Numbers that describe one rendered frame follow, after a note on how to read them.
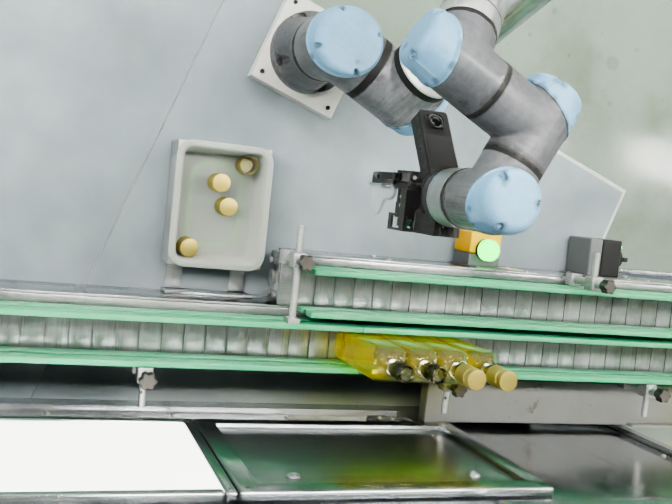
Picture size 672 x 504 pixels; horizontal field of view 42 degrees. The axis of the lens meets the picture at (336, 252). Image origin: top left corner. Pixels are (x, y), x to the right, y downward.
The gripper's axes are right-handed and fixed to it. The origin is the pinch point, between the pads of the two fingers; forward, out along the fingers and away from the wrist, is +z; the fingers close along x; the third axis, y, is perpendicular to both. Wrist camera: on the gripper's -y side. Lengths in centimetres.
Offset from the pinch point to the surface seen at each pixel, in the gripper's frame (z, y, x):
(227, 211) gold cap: 36.6, 8.4, -15.9
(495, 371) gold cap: 4.0, 29.1, 23.7
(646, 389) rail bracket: 21, 35, 69
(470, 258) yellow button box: 35, 13, 34
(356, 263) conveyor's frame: 30.0, 15.5, 7.6
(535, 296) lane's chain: 30, 19, 46
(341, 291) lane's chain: 30.0, 20.8, 5.2
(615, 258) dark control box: 34, 10, 68
